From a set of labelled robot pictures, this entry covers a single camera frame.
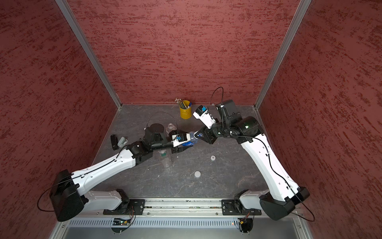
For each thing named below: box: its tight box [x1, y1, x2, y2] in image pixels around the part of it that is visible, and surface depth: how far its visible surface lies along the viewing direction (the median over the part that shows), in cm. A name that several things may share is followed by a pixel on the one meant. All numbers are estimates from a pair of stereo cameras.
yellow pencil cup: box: [179, 100, 192, 120], surface depth 109 cm
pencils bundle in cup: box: [174, 97, 188, 110], surface depth 103 cm
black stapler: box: [110, 134, 119, 151], surface depth 98 cm
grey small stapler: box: [117, 136, 128, 148], surface depth 98 cm
